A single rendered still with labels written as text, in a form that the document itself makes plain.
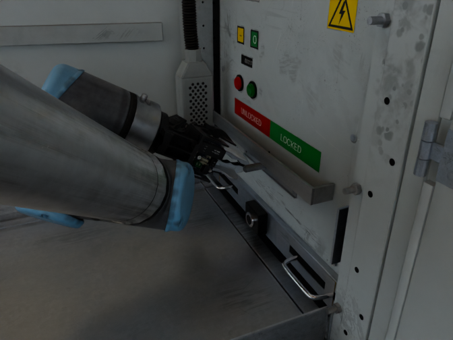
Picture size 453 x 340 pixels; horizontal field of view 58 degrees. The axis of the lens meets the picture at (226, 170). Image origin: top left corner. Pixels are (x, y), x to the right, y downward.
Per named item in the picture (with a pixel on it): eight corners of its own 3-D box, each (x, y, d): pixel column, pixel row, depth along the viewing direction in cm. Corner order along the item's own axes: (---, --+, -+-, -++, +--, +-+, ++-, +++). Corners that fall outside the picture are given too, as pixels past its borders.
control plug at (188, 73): (184, 143, 91) (180, 63, 83) (178, 135, 95) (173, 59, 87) (216, 138, 94) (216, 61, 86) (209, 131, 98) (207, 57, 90)
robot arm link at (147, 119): (107, 136, 68) (131, 83, 66) (134, 146, 70) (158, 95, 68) (116, 156, 60) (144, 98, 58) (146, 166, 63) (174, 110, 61)
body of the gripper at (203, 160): (212, 185, 69) (147, 163, 62) (195, 165, 76) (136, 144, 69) (233, 146, 67) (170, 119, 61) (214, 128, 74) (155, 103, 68)
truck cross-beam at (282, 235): (340, 321, 63) (346, 291, 60) (212, 175, 107) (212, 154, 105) (367, 311, 65) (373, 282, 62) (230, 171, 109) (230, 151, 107)
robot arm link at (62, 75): (22, 130, 59) (42, 69, 62) (104, 157, 65) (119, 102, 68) (36, 113, 51) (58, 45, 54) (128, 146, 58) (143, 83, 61)
